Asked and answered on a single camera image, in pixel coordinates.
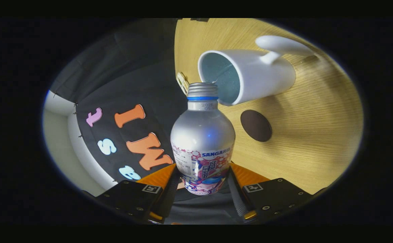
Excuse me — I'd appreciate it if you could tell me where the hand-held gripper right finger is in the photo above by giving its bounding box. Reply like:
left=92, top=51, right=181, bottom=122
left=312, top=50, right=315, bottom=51
left=228, top=163, right=313, bottom=221

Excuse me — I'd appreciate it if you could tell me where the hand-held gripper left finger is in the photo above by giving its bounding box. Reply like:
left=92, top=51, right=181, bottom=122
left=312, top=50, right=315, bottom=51
left=95, top=164, right=182, bottom=224

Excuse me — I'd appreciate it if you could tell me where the silver juice bottle printed label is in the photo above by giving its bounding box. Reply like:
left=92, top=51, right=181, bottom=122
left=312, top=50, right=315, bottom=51
left=170, top=82, right=236, bottom=196

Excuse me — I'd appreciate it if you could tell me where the dark brown round coaster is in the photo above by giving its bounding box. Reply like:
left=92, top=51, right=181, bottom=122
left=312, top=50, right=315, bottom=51
left=240, top=109, right=272, bottom=142

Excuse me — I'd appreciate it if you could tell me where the white cup blue inside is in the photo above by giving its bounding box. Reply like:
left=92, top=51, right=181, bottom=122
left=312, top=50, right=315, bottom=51
left=198, top=35, right=315, bottom=106

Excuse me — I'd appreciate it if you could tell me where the wooden table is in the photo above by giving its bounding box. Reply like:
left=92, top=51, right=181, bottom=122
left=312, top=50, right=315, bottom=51
left=174, top=18, right=364, bottom=195

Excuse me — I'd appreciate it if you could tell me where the white condiment tray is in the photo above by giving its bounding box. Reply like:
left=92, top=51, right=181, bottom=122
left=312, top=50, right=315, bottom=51
left=177, top=72, right=190, bottom=95

